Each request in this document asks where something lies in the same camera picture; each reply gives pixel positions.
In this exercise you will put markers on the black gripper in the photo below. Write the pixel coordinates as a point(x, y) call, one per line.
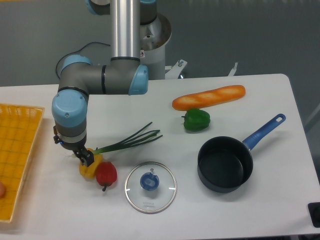
point(75, 144)

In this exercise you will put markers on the green onion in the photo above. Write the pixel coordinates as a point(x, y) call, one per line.
point(136, 139)

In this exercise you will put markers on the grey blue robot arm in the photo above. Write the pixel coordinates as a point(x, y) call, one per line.
point(79, 78)

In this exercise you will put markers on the yellow bell pepper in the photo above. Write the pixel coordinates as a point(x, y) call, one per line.
point(90, 172)

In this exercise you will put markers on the red bell pepper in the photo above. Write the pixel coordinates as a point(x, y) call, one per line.
point(106, 175)

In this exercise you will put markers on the glass lid blue knob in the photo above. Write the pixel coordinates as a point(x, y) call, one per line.
point(150, 187)

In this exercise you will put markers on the yellow woven basket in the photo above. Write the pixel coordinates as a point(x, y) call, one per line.
point(19, 126)

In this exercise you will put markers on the green bell pepper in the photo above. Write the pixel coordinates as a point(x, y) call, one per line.
point(196, 120)

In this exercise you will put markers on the orange baguette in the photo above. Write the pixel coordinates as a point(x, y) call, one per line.
point(209, 98)

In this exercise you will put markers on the black device at table edge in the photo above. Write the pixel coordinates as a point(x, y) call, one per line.
point(314, 212)

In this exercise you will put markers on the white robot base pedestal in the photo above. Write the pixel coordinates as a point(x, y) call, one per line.
point(153, 40)

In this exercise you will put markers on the dark saucepan blue handle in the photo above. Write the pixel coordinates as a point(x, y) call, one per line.
point(225, 163)

